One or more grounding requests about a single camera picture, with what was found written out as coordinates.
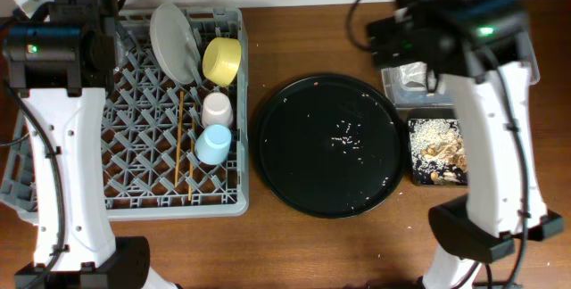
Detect black rectangular tray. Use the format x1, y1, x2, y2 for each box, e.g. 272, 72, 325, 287
406, 108, 469, 187

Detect clear plastic bin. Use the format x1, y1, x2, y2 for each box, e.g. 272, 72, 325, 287
379, 15, 542, 111

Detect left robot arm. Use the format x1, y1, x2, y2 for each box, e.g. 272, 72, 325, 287
3, 0, 169, 288

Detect blue cup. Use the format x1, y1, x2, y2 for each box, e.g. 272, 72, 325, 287
194, 124, 232, 165

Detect round black tray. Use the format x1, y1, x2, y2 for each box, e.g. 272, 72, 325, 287
251, 73, 410, 219

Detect wooden chopstick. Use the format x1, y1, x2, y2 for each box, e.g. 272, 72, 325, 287
175, 90, 185, 188
187, 120, 195, 205

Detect food scraps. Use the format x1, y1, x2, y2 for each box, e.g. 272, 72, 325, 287
409, 118, 468, 186

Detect pink cup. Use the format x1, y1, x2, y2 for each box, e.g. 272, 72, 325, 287
202, 92, 234, 128

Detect grey dishwasher rack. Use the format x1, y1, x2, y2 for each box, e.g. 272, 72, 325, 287
0, 6, 250, 222

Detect yellow bowl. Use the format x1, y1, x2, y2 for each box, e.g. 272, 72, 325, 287
203, 37, 242, 87

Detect white napkin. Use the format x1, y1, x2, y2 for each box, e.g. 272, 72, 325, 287
398, 62, 436, 93

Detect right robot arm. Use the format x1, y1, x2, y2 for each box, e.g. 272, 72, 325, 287
370, 0, 564, 288

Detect grey plate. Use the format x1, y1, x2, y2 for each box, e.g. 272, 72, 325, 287
149, 3, 201, 85

